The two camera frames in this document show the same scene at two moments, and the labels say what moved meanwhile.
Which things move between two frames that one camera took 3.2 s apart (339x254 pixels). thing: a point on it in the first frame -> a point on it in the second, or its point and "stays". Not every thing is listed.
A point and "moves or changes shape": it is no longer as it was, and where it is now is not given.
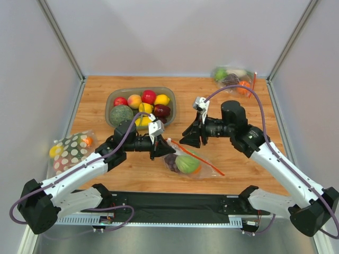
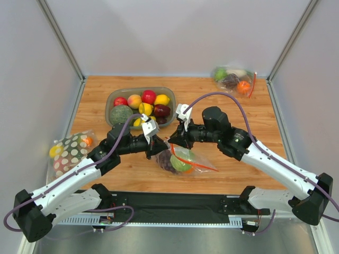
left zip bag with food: [67, 150] stays
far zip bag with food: [225, 75] stays
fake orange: [196, 171] -> [189, 171]
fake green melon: [119, 113] stays
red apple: [149, 96] stays
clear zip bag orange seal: [184, 163] moves or changes shape
